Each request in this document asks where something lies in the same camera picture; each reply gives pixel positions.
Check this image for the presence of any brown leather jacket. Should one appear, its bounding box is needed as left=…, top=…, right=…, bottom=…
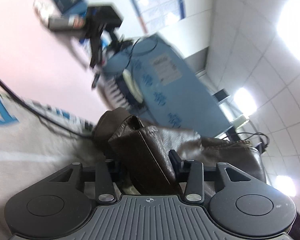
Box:
left=93, top=107, right=267, bottom=196

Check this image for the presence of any light blue cardboard box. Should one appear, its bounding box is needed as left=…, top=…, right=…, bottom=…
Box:
left=102, top=35, right=232, bottom=137

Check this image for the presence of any black cable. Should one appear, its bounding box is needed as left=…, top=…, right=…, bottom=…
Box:
left=0, top=70, right=94, bottom=138

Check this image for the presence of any wall poster blue frame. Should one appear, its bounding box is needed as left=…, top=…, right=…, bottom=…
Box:
left=130, top=0, right=186, bottom=35

